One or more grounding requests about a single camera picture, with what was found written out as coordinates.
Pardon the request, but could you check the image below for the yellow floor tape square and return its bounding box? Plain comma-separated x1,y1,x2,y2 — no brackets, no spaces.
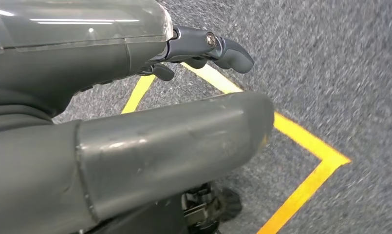
121,62,351,234

